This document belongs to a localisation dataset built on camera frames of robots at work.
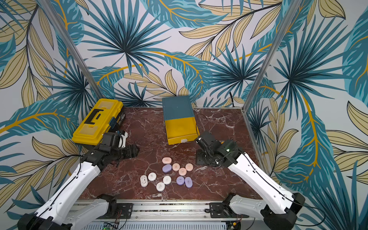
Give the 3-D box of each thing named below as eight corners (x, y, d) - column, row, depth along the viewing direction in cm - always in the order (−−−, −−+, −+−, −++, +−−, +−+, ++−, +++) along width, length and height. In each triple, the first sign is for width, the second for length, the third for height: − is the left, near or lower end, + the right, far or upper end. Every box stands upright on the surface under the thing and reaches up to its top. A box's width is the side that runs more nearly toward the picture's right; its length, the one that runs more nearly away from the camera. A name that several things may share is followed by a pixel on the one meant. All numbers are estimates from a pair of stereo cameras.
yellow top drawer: (171, 159, 94) (169, 142, 76) (167, 138, 103) (164, 119, 86) (197, 153, 97) (201, 135, 79) (191, 134, 106) (193, 114, 89)
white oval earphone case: (141, 187, 83) (140, 186, 81) (141, 176, 86) (140, 175, 85) (148, 186, 83) (147, 185, 81) (147, 175, 87) (146, 174, 85)
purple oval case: (184, 187, 83) (184, 186, 81) (184, 177, 86) (184, 176, 84) (192, 187, 83) (192, 186, 81) (192, 177, 87) (192, 176, 85)
